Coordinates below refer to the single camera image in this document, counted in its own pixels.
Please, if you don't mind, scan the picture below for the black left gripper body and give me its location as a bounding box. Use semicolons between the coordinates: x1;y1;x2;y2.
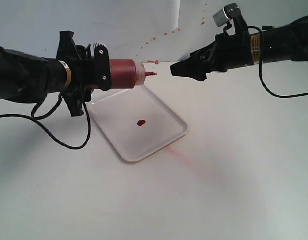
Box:
56;31;92;117

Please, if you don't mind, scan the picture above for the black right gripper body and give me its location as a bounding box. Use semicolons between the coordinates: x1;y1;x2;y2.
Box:
198;18;253;73

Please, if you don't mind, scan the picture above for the red sauce squeeze bottle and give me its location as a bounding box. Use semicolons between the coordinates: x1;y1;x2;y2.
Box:
109;59;158;89

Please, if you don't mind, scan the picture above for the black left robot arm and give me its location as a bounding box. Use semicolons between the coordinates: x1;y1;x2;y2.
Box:
0;31;92;117

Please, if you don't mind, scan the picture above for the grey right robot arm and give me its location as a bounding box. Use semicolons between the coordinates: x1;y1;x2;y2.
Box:
170;16;308;82

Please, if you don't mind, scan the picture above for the white rectangular tray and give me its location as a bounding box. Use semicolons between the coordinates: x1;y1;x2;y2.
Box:
87;85;189;163

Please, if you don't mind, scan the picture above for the red sauce blob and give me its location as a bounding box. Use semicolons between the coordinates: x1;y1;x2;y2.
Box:
137;119;146;126

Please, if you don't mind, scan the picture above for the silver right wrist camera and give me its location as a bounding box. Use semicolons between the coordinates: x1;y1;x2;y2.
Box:
213;3;242;28

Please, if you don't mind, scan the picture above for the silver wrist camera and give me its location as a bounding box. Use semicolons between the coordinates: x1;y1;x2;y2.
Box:
213;3;242;28
93;42;112;92

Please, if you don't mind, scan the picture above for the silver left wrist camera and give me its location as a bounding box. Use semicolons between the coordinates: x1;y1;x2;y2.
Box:
93;42;112;92

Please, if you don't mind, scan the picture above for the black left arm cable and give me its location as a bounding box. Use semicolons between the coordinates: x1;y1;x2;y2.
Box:
0;94;92;150

